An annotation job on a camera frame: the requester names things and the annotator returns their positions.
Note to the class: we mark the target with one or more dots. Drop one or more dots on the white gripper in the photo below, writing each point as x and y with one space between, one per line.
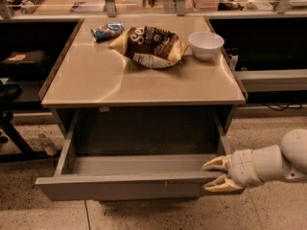
241 169

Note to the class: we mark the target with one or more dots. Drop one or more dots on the grey top drawer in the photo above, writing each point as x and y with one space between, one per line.
132 153

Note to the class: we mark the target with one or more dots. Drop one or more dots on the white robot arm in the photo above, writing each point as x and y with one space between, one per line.
285 162

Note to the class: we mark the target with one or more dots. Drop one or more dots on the grey drawer cabinet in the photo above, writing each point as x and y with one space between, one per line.
90 75

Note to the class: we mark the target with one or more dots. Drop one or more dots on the white bowl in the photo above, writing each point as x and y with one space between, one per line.
205 45

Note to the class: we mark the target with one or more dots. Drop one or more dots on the brown yellow chip bag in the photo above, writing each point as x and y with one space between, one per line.
150 47

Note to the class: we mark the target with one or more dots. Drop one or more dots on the clear plastic bottle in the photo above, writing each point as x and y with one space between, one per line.
47 144

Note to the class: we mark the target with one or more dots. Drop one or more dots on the blue snack bag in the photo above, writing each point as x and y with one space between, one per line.
107 31

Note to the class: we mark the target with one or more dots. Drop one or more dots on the black bag on shelf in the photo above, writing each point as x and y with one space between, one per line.
26 66

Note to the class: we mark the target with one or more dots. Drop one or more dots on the black headphones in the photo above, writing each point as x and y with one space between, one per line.
9 91

